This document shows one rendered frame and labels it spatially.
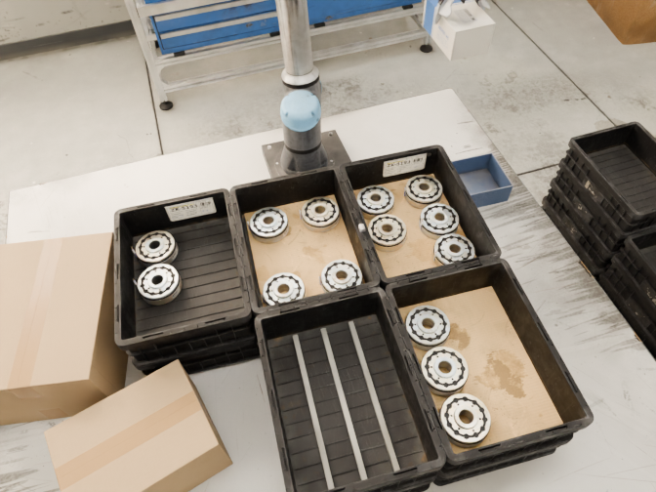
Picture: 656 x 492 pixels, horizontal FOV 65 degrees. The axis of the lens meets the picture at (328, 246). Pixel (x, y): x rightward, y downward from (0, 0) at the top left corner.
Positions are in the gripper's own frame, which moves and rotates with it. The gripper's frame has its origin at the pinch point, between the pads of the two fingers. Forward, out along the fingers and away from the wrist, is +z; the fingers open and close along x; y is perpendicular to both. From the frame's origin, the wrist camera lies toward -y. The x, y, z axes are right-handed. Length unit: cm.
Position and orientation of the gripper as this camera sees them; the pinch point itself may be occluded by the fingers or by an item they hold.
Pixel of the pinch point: (457, 18)
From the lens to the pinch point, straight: 165.6
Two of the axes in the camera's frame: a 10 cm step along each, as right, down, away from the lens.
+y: 3.0, 7.7, -5.7
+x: 9.5, -2.6, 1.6
